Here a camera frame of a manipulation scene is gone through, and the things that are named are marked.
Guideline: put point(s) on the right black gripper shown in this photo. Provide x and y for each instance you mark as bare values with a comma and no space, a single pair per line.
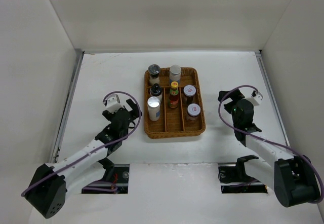
235,95

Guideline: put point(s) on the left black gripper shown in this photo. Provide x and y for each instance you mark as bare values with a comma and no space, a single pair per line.
134,107

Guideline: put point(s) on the silver-lid salt shaker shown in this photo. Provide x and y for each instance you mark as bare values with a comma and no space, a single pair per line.
153,105
175,74

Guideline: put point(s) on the black-cap white spice jar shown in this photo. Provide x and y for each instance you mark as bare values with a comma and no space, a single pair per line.
156,91

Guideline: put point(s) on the yellow-cap red sauce bottle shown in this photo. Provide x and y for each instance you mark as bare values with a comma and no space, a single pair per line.
174,95

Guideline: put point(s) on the clear-lid white spice jar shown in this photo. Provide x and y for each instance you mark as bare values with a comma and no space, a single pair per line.
154,71

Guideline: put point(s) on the red-label spice jar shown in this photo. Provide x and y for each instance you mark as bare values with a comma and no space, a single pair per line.
189,92
193,111

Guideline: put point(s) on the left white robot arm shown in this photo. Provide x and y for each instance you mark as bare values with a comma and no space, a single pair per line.
52,184

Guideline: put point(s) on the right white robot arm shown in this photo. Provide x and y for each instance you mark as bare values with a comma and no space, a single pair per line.
288,173

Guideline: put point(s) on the brown wicker tray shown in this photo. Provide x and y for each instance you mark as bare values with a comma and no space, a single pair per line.
172,121

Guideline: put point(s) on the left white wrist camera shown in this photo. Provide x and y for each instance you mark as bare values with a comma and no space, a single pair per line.
112,103

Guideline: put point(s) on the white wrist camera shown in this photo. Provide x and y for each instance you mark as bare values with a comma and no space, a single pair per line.
112,103
256,98

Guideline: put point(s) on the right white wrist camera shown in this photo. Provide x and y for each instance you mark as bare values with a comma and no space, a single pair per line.
256,98

